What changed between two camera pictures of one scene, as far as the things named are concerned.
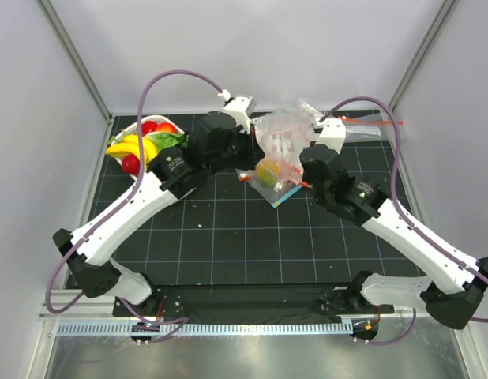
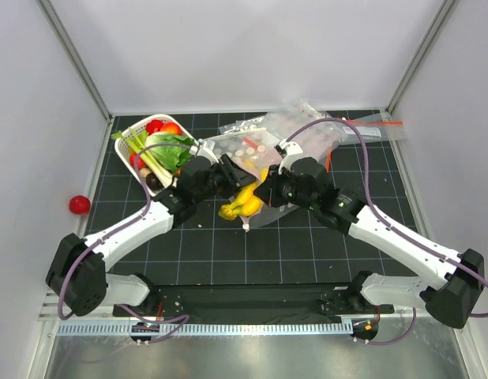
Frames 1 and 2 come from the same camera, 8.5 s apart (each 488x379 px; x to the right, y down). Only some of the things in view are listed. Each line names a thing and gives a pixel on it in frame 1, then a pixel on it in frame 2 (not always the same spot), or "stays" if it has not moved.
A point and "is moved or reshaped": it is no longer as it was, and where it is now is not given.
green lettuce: [163, 140] stays
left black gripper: [253, 155] -> [235, 178]
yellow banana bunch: [130, 146] -> [246, 203]
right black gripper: [305, 178] -> [268, 191]
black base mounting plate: [246, 304] stays
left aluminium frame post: [64, 37] stays
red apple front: [130, 164] -> [80, 204]
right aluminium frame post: [444, 13] stays
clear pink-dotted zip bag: [283, 138] is moved or reshaped
